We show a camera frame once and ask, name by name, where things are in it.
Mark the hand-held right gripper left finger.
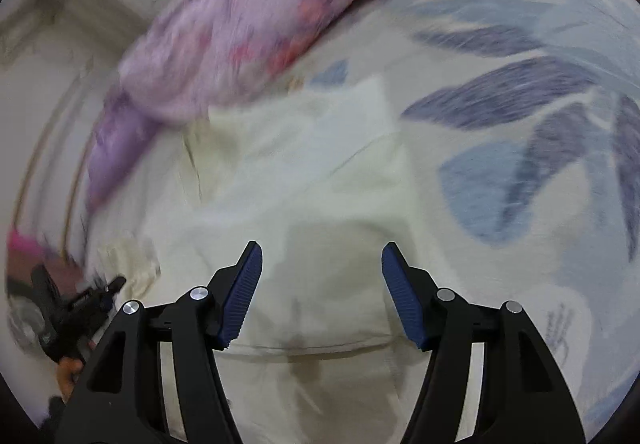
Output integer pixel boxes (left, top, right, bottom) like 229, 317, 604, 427
57, 241, 264, 444

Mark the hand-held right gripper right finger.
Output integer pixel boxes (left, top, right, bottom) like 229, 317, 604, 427
381, 241, 586, 444

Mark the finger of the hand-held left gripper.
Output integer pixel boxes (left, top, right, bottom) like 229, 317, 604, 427
70, 275, 127, 320

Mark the cream white garment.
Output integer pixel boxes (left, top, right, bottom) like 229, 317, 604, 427
92, 74, 438, 444

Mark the person's left hand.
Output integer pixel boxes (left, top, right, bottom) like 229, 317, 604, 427
56, 356, 85, 401

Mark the pink cloth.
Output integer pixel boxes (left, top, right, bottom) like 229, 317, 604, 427
7, 230, 66, 265

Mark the blue leaf print bed sheet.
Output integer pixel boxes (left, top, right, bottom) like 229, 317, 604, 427
280, 0, 640, 444

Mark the purple floral quilt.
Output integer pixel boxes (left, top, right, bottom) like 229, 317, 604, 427
87, 0, 453, 220

